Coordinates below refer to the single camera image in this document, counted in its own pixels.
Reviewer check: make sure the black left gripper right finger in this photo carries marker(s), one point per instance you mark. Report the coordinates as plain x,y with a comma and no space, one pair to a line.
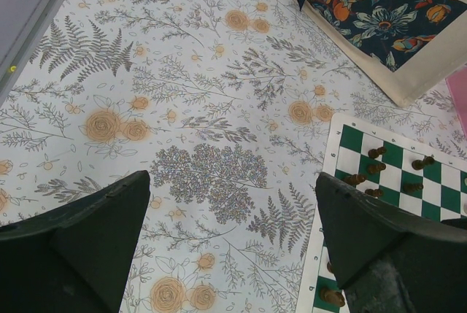
386,259

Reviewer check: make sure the beige canvas tote bag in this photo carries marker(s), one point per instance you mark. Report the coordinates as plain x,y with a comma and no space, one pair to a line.
404,46

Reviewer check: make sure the pink plastic box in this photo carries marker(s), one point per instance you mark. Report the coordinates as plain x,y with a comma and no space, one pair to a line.
456,84

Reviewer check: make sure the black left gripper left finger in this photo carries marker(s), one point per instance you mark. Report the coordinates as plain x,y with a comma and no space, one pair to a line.
75,258

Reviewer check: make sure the green white chess board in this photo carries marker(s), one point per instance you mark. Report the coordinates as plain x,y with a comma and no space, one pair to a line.
417,178

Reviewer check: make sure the floral table cloth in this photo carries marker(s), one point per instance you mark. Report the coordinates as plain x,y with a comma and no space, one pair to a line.
227,104

